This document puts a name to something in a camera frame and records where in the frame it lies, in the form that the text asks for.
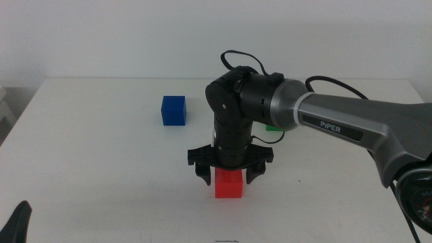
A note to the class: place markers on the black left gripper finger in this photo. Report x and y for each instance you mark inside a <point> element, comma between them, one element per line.
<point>17,226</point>

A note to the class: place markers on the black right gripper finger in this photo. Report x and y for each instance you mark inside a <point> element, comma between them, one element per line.
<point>254,173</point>
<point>204,173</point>

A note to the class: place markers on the red cube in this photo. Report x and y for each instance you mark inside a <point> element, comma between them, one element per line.
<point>229,185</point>

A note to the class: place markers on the green cube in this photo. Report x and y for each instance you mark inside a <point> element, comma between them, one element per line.
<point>271,128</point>

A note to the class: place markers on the blue cube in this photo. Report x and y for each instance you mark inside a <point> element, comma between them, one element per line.
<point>173,111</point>

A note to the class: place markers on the right grey black robot arm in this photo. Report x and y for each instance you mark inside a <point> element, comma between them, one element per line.
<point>371,114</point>

